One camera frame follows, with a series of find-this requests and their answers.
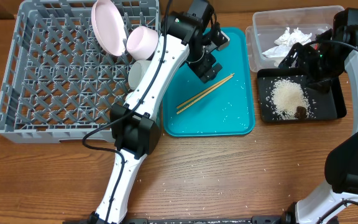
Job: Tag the white green bowl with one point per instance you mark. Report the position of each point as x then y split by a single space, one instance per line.
137 72

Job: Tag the large pink plate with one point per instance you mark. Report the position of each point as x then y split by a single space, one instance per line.
108 27

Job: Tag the grey dishwasher rack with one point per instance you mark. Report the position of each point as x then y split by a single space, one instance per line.
59 84

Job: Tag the small pink bowl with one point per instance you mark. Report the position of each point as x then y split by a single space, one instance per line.
142 42

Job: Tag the white napkin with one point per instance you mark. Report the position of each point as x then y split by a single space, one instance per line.
284 43

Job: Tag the black food waste tray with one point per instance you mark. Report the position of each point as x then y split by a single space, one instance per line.
325 106

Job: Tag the brown food scrap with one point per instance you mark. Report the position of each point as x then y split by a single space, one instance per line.
301 113

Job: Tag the teal serving tray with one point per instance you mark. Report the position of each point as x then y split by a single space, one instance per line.
228 110

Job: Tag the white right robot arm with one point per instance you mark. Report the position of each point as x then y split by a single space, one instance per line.
340 187

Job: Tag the clear plastic waste bin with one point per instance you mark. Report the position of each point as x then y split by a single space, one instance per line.
273 33

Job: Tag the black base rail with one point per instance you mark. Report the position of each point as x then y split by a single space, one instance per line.
254 220

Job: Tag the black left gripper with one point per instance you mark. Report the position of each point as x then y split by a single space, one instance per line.
200 67

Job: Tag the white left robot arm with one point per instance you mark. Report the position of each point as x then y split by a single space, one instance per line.
186 38

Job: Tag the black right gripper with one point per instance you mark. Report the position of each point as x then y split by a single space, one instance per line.
305 59

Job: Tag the pile of white rice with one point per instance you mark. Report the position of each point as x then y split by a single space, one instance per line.
284 96

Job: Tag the wooden chopstick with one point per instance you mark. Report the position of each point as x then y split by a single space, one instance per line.
205 94
204 91

